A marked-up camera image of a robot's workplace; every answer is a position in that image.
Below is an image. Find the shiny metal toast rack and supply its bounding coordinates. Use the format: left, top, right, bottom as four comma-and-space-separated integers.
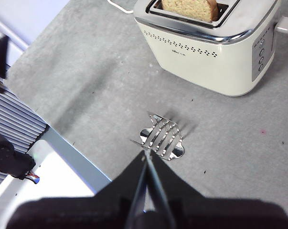
130, 114, 186, 161

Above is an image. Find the white power cable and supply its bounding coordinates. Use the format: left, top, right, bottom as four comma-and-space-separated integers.
107, 0, 135, 14

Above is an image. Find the grey ribbed panel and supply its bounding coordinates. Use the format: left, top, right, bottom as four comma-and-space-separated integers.
0, 90, 50, 192

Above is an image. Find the cream two-slot toaster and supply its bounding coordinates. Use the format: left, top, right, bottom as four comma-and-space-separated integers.
133, 0, 282, 97

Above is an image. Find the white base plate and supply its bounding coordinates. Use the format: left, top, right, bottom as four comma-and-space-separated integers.
0, 139, 98, 229

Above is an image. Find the silver table edge rail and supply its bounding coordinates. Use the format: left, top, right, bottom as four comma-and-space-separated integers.
36, 125, 113, 194

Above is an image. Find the brown-crusted bread slice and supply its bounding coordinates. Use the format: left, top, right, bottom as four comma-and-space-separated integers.
160, 0, 219, 23

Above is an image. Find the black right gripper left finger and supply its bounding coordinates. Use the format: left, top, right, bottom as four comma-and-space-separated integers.
6, 151, 147, 229

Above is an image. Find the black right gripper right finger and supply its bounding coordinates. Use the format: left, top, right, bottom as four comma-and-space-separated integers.
149, 150, 288, 229

